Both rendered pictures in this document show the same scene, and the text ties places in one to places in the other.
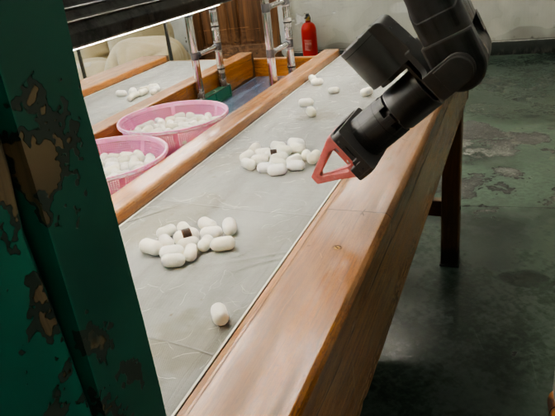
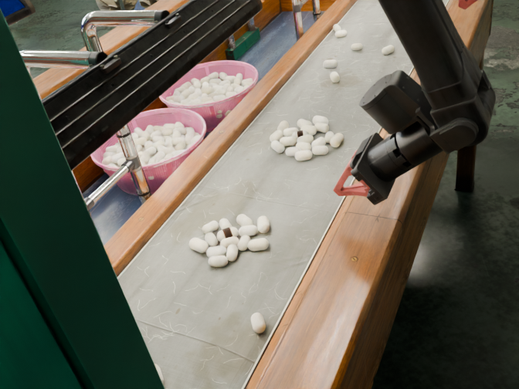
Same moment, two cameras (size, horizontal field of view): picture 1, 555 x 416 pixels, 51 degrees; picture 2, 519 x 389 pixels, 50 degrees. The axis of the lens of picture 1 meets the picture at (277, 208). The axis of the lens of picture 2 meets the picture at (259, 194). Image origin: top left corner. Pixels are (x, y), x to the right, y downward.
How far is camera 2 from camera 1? 0.22 m
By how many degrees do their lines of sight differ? 12
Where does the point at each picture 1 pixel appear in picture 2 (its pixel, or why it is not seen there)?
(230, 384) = not seen: outside the picture
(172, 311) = (220, 315)
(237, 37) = not seen: outside the picture
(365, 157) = (379, 187)
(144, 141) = (184, 114)
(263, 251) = (292, 252)
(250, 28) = not seen: outside the picture
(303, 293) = (325, 309)
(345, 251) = (361, 264)
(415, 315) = (429, 241)
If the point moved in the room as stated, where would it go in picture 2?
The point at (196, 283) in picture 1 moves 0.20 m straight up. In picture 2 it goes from (238, 285) to (212, 181)
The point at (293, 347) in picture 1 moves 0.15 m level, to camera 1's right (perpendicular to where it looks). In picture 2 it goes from (317, 366) to (439, 355)
